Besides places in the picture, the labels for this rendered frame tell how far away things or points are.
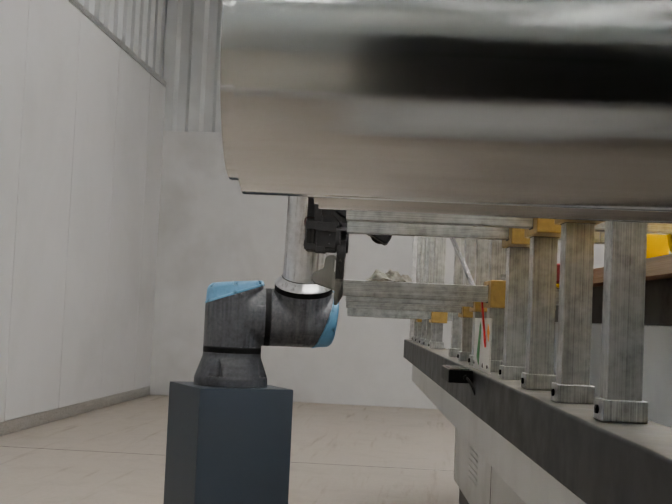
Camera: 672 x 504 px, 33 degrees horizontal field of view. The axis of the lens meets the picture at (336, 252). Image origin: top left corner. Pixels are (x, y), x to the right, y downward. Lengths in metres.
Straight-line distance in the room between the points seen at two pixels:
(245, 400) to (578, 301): 1.56
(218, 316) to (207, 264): 7.45
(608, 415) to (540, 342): 0.51
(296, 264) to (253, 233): 7.42
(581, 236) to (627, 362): 0.29
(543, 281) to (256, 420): 1.35
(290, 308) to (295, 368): 7.33
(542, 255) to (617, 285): 0.50
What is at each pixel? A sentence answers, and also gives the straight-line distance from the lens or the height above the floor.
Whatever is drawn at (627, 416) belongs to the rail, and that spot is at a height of 0.71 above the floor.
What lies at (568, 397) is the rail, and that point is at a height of 0.71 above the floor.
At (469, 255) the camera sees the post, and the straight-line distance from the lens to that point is 2.66.
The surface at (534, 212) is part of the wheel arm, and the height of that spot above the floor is 0.83.
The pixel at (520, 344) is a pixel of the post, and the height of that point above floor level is 0.76.
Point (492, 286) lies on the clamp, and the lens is 2.09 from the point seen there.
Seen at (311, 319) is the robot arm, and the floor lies 0.78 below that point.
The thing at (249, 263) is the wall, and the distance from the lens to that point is 10.28.
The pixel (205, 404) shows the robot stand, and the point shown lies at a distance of 2.83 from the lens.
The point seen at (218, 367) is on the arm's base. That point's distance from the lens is 2.91.
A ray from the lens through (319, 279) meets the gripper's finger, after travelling 2.10.
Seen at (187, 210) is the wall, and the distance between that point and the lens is 10.42.
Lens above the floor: 0.80
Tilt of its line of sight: 3 degrees up
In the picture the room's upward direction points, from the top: 3 degrees clockwise
